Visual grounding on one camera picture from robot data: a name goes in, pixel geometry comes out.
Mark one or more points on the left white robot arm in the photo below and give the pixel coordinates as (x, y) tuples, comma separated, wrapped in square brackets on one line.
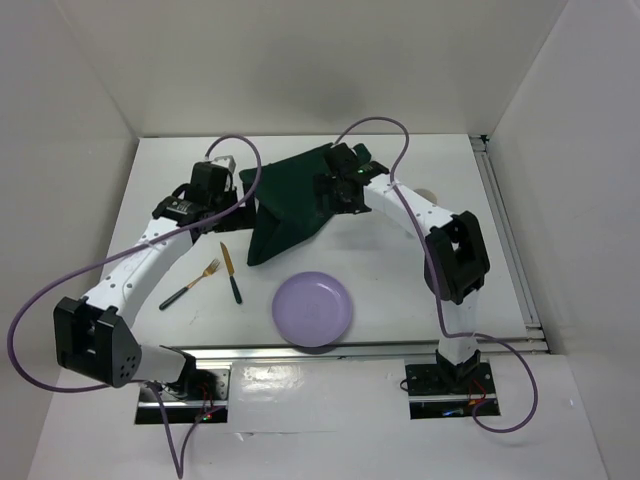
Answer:
[(93, 334)]

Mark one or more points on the dark green cloth napkin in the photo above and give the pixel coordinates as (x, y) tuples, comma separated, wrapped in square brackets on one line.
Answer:
[(286, 213)]

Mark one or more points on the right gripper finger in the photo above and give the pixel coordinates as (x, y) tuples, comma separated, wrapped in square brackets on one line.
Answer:
[(352, 207), (322, 186)]

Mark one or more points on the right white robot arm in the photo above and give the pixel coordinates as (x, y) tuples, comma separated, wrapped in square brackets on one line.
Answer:
[(456, 260)]

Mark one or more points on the blue mug white inside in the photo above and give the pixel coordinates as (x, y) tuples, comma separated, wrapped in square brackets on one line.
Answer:
[(427, 194)]

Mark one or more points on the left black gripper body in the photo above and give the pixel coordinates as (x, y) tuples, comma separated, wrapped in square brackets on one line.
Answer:
[(227, 197)]

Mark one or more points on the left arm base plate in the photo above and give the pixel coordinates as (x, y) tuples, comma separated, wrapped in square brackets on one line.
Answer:
[(208, 398)]

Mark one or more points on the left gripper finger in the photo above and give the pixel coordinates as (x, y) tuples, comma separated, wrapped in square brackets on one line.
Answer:
[(247, 177), (243, 218)]

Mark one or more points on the gold fork green handle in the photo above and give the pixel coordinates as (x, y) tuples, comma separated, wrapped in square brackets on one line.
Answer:
[(211, 269)]

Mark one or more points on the lilac plastic plate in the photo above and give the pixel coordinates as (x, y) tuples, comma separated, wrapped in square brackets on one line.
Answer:
[(312, 309)]

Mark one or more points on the gold knife green handle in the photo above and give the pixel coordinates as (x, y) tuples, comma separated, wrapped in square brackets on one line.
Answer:
[(231, 273)]

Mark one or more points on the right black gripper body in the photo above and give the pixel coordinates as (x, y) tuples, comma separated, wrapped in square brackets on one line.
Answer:
[(338, 182)]

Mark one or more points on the aluminium rail front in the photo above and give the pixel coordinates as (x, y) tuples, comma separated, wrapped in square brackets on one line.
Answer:
[(535, 344)]

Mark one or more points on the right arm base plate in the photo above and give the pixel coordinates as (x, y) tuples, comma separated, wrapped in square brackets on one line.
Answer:
[(430, 397)]

